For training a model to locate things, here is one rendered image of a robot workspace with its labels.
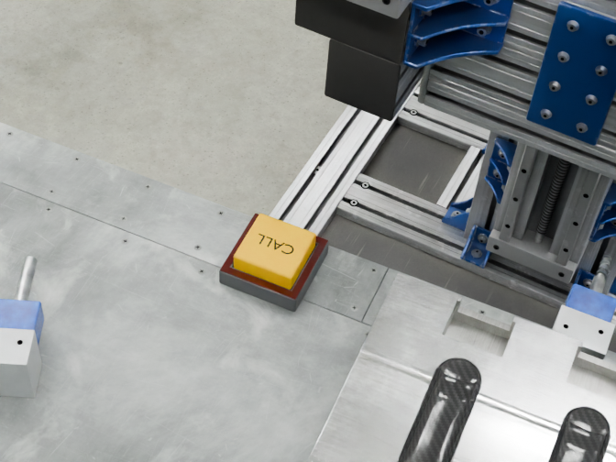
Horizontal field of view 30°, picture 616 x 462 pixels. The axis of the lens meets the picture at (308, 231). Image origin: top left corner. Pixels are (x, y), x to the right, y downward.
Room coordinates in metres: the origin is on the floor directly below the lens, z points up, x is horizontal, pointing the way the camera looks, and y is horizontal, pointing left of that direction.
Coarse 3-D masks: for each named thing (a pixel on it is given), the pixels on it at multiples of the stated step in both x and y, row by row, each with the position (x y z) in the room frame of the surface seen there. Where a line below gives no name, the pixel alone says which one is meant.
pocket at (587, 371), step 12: (576, 360) 0.55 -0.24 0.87; (588, 360) 0.55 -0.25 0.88; (600, 360) 0.55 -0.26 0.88; (576, 372) 0.54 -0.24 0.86; (588, 372) 0.54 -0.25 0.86; (600, 372) 0.54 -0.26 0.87; (612, 372) 0.54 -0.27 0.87; (576, 384) 0.53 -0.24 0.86; (588, 384) 0.53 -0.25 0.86; (600, 384) 0.53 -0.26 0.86; (612, 384) 0.53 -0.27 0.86; (612, 396) 0.52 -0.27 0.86
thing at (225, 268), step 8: (256, 216) 0.72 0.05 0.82; (248, 224) 0.71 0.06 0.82; (240, 240) 0.69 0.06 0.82; (320, 240) 0.70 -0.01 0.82; (320, 248) 0.69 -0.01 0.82; (232, 256) 0.67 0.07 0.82; (312, 256) 0.68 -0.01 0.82; (224, 264) 0.66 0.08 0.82; (312, 264) 0.67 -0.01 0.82; (232, 272) 0.65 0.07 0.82; (240, 272) 0.65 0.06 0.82; (304, 272) 0.66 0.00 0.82; (248, 280) 0.64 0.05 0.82; (256, 280) 0.64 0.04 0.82; (264, 280) 0.64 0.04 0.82; (304, 280) 0.65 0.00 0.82; (272, 288) 0.64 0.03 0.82; (280, 288) 0.64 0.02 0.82; (296, 288) 0.64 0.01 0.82; (288, 296) 0.63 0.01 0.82; (296, 296) 0.63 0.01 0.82
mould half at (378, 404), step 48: (432, 288) 0.60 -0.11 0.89; (384, 336) 0.54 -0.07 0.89; (432, 336) 0.55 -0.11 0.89; (528, 336) 0.56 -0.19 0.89; (384, 384) 0.50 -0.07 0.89; (480, 384) 0.51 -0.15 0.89; (528, 384) 0.51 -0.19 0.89; (336, 432) 0.45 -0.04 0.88; (384, 432) 0.46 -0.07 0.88; (480, 432) 0.46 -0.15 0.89; (528, 432) 0.47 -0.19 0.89
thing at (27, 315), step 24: (24, 264) 0.63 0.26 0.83; (24, 288) 0.60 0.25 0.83; (0, 312) 0.57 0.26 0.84; (24, 312) 0.57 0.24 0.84; (0, 336) 0.53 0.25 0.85; (24, 336) 0.54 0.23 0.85; (0, 360) 0.51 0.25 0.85; (24, 360) 0.51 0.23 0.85; (0, 384) 0.51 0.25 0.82; (24, 384) 0.51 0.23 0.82
